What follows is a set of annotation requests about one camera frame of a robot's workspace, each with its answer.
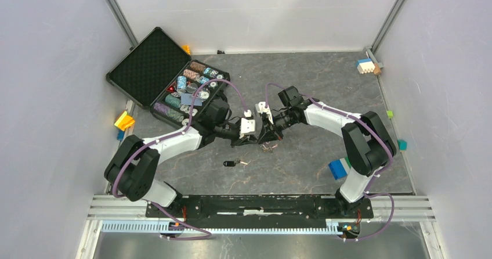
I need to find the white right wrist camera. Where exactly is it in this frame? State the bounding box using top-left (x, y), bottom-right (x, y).
top-left (255, 101), bottom-right (274, 124)

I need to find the teal cube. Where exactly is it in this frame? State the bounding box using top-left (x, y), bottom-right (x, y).
top-left (397, 139), bottom-right (407, 151)

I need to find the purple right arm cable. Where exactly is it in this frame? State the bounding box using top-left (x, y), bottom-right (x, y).
top-left (264, 82), bottom-right (396, 243)

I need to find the yellow orange toy block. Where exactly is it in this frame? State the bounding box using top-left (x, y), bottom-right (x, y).
top-left (114, 110), bottom-right (135, 131)

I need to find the keyring with bunch of keys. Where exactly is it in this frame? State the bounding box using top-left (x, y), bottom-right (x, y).
top-left (261, 142), bottom-right (278, 153)

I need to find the black poker chip case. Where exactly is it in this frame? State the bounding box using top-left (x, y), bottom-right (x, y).
top-left (106, 27), bottom-right (230, 128)

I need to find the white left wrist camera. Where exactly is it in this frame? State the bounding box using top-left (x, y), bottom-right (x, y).
top-left (239, 110), bottom-right (256, 138)

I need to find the key with black tag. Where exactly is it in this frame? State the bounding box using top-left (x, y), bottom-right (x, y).
top-left (223, 159), bottom-right (249, 167)

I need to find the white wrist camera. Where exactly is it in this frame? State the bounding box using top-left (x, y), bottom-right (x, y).
top-left (239, 110), bottom-right (256, 138)
top-left (255, 101), bottom-right (274, 124)

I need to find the white blue toy brick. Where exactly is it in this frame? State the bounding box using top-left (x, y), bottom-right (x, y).
top-left (356, 58), bottom-right (376, 74)

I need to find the blue card in case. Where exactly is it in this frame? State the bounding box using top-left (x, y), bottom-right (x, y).
top-left (180, 93), bottom-right (203, 107)

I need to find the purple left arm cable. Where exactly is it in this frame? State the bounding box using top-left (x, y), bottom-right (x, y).
top-left (111, 78), bottom-right (249, 242)

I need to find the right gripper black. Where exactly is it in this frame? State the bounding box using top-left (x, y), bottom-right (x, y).
top-left (258, 109), bottom-right (295, 144)

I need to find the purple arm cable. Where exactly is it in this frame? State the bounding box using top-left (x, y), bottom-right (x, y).
top-left (111, 78), bottom-right (249, 242)
top-left (264, 82), bottom-right (396, 243)

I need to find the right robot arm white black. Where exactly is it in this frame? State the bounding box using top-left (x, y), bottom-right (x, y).
top-left (255, 86), bottom-right (397, 217)

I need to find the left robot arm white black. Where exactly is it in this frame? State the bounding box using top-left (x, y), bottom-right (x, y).
top-left (104, 99), bottom-right (256, 217)

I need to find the orange block behind case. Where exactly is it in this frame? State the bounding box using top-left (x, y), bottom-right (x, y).
top-left (182, 45), bottom-right (191, 55)

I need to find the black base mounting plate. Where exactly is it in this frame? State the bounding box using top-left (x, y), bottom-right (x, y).
top-left (166, 195), bottom-right (374, 229)

